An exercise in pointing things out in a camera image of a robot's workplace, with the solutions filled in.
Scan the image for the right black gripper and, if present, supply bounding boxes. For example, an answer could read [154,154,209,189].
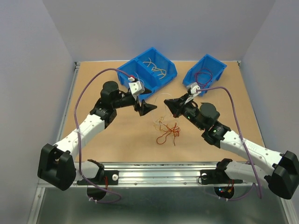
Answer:
[164,93,205,131]

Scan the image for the red wires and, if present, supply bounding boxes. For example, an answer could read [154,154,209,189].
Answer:
[156,67,214,147]

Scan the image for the yellow wires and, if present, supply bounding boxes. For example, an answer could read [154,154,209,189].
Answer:
[142,57,168,128]

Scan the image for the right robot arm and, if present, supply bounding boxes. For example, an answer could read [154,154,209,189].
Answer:
[164,94,299,200]

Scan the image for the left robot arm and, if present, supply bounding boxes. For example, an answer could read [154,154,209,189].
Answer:
[37,79,157,190]

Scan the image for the large divided blue bin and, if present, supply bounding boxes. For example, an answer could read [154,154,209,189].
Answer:
[118,48,178,100]

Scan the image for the small blue bin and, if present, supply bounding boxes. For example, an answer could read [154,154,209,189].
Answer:
[182,54,227,89]

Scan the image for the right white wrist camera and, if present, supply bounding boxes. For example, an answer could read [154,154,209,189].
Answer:
[185,82,201,104]

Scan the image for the aluminium mounting rail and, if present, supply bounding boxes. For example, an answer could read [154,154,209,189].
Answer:
[69,164,251,190]

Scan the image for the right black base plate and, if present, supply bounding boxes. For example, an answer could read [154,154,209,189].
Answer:
[199,169,243,185]

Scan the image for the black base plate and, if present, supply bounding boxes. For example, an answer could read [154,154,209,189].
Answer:
[89,170,119,186]
[199,169,243,185]

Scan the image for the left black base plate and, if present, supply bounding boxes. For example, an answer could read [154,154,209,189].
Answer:
[89,170,119,186]

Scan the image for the left aluminium side rail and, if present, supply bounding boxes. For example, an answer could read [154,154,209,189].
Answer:
[27,62,81,224]

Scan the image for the aluminium side rail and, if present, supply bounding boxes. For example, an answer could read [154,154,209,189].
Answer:
[236,60,298,224]
[27,62,81,224]

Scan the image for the right aluminium side rail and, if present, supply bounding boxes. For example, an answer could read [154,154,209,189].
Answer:
[236,60,298,224]

